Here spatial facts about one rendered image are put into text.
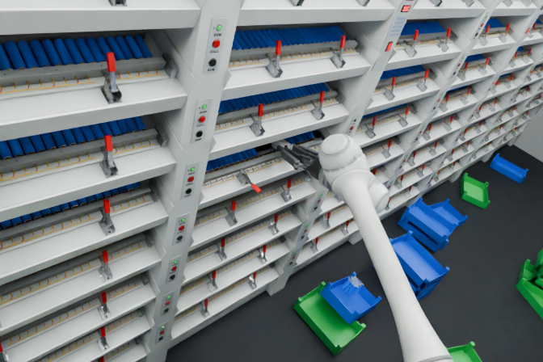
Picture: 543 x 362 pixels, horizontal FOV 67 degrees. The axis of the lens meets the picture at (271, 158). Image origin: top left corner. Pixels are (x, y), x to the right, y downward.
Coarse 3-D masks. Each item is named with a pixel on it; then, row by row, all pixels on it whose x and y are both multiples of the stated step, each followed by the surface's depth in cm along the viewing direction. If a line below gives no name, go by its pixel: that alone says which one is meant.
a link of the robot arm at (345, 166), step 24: (336, 144) 98; (336, 168) 99; (360, 168) 99; (336, 192) 102; (360, 192) 97; (360, 216) 95; (384, 240) 94; (384, 264) 94; (384, 288) 96; (408, 288) 94; (408, 312) 91; (408, 336) 88; (432, 336) 87; (408, 360) 86; (432, 360) 83
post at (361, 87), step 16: (368, 32) 131; (384, 32) 128; (400, 32) 133; (352, 80) 140; (368, 80) 139; (352, 96) 142; (368, 96) 146; (352, 112) 145; (336, 128) 151; (304, 208) 174; (304, 224) 179; (304, 240) 192; (288, 256) 191; (288, 272) 205; (272, 288) 206
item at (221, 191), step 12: (312, 132) 158; (324, 132) 155; (300, 144) 151; (264, 168) 136; (276, 168) 138; (288, 168) 141; (300, 168) 145; (228, 180) 126; (252, 180) 131; (264, 180) 133; (204, 192) 120; (216, 192) 122; (228, 192) 124; (240, 192) 130; (204, 204) 120
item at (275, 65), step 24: (288, 24) 120; (312, 24) 126; (336, 24) 134; (240, 48) 103; (264, 48) 107; (288, 48) 112; (312, 48) 118; (336, 48) 127; (360, 48) 133; (240, 72) 101; (264, 72) 106; (288, 72) 110; (312, 72) 116; (336, 72) 123; (360, 72) 134; (240, 96) 102
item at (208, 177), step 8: (304, 144) 148; (312, 144) 150; (320, 144) 155; (280, 152) 140; (256, 160) 133; (264, 160) 135; (224, 168) 125; (232, 168) 126; (240, 168) 128; (208, 176) 121; (216, 176) 122
